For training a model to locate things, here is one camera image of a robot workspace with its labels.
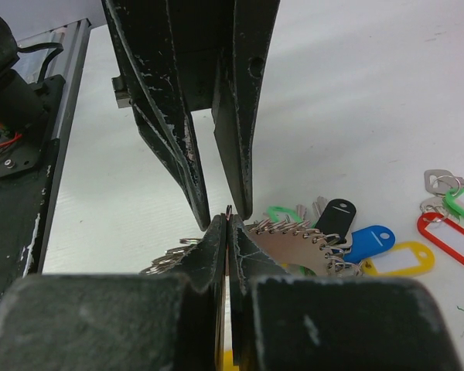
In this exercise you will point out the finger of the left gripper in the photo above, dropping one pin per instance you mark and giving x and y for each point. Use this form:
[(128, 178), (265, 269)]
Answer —
[(170, 55), (245, 37)]

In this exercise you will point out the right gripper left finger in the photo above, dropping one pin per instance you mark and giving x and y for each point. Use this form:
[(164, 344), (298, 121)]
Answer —
[(167, 321)]

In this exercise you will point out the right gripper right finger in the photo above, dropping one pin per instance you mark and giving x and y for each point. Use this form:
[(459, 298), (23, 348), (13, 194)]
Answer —
[(284, 322)]

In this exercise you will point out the key with red tag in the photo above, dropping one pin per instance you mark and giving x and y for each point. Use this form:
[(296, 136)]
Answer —
[(439, 225)]

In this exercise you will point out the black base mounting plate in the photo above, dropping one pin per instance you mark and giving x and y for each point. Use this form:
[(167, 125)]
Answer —
[(27, 166)]

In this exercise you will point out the key with green tag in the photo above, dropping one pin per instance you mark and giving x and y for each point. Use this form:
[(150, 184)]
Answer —
[(448, 202)]

